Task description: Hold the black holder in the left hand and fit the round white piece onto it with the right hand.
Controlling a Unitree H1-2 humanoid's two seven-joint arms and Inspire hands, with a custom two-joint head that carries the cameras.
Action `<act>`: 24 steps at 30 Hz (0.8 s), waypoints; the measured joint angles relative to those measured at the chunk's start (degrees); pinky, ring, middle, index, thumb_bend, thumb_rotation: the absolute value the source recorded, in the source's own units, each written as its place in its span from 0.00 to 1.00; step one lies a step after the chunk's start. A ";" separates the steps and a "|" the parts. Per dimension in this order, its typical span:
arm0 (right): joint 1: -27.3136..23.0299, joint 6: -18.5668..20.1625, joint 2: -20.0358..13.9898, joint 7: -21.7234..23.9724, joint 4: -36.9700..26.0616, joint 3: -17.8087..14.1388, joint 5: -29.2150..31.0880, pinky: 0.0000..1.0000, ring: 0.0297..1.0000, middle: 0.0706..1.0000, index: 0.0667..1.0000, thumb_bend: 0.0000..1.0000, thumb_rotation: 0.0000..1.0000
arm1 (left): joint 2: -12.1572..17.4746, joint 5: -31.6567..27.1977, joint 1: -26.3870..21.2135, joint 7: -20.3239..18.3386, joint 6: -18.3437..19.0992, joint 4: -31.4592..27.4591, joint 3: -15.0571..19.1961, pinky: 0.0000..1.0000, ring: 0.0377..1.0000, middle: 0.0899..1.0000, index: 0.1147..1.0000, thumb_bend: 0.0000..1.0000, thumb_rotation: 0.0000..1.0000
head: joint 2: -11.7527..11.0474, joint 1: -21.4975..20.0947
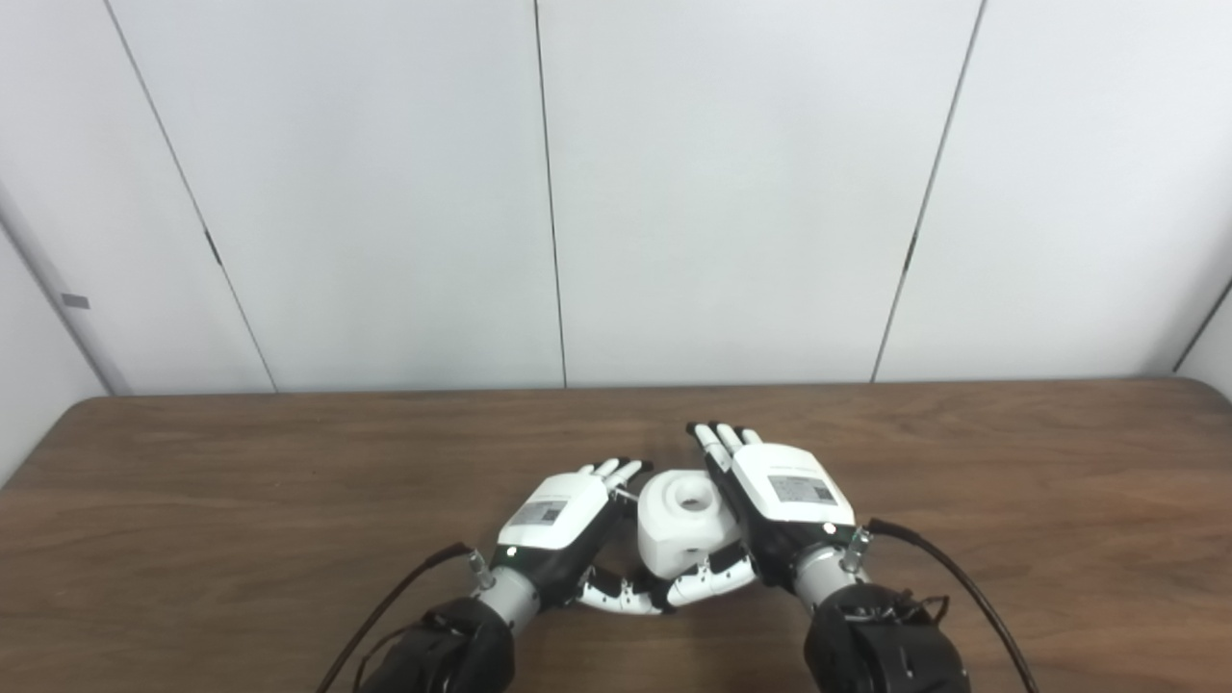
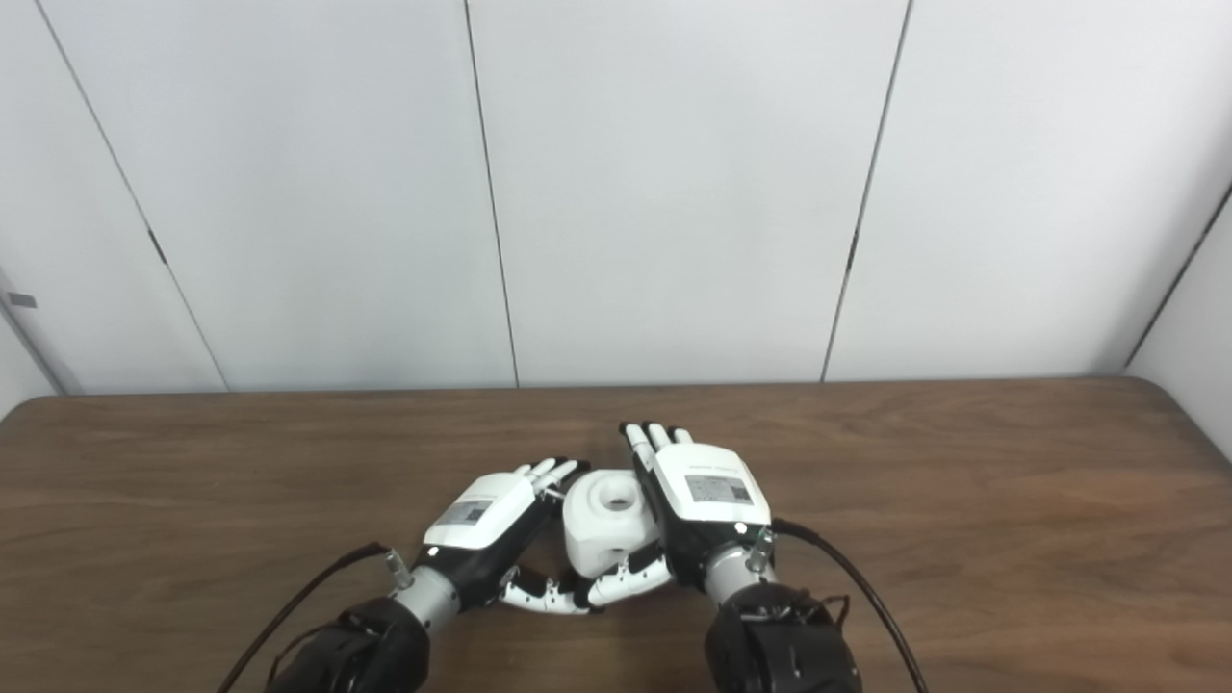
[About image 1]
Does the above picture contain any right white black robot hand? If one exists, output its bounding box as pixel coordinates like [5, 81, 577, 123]
[662, 421, 858, 609]

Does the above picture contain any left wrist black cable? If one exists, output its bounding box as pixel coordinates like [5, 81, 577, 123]
[316, 542, 487, 693]

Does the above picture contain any round white piece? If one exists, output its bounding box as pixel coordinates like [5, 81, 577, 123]
[636, 469, 744, 580]

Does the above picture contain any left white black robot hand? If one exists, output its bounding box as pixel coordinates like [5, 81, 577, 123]
[491, 458, 675, 617]

